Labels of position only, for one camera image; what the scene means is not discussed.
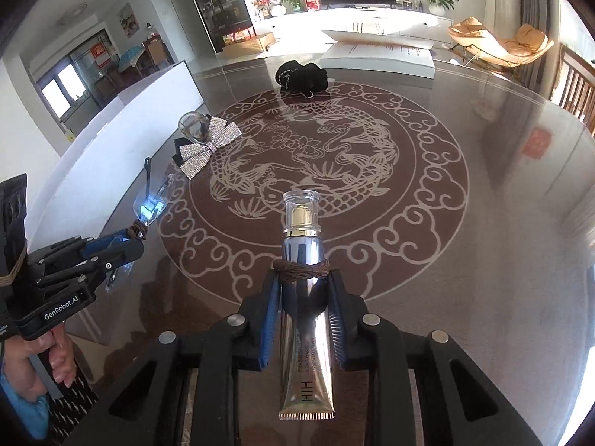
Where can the grey curtain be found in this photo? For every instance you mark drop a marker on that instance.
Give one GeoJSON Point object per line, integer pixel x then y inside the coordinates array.
{"type": "Point", "coordinates": [537, 14]}

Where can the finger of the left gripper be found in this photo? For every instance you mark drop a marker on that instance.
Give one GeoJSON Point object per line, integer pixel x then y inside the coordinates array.
{"type": "Point", "coordinates": [48, 279]}
{"type": "Point", "coordinates": [76, 251]}

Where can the orange lounge chair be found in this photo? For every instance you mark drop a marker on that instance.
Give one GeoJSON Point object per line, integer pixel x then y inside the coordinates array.
{"type": "Point", "coordinates": [527, 46]}

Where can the green plant beside flowers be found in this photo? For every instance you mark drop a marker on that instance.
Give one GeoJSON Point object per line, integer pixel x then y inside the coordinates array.
{"type": "Point", "coordinates": [293, 6]}

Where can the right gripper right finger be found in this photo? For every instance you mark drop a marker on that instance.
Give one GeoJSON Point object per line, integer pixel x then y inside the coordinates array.
{"type": "Point", "coordinates": [414, 379]}

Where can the dark glass display cabinet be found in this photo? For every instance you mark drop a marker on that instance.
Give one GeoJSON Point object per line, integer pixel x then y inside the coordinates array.
{"type": "Point", "coordinates": [225, 21]}

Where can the wooden dining chair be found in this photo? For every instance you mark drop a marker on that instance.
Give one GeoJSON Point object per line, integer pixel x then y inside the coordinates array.
{"type": "Point", "coordinates": [574, 87]}

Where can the rhinestone bow hair clip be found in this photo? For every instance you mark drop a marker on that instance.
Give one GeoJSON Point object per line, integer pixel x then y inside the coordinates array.
{"type": "Point", "coordinates": [202, 135]}

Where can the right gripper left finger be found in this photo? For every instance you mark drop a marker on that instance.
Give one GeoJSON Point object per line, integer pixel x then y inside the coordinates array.
{"type": "Point", "coordinates": [191, 378]}

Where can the small black velvet scrunchie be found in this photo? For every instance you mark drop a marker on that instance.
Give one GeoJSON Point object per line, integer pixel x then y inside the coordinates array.
{"type": "Point", "coordinates": [307, 80]}

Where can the white open gift box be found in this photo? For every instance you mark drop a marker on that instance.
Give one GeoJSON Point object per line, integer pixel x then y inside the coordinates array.
{"type": "Point", "coordinates": [376, 52]}

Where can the framed wall painting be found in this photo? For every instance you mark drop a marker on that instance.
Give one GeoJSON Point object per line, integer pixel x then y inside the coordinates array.
{"type": "Point", "coordinates": [128, 20]}

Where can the white tv console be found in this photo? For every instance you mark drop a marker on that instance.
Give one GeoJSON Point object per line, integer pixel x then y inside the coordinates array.
{"type": "Point", "coordinates": [414, 26]}

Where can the red flower bouquet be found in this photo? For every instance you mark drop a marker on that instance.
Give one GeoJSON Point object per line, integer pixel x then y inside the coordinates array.
{"type": "Point", "coordinates": [264, 7]}

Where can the large white storage box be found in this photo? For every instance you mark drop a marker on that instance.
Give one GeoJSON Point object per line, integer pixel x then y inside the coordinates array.
{"type": "Point", "coordinates": [97, 169]}

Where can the gold cosmetic tube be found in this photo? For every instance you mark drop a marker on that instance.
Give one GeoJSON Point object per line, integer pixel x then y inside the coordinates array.
{"type": "Point", "coordinates": [305, 341]}

